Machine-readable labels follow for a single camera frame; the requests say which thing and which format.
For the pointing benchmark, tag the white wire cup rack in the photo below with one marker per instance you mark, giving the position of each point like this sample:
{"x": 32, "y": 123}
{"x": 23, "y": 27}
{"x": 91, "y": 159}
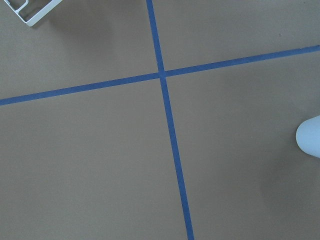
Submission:
{"x": 32, "y": 11}

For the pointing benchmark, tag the light blue plastic cup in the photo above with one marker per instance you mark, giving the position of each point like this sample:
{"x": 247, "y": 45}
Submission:
{"x": 308, "y": 136}

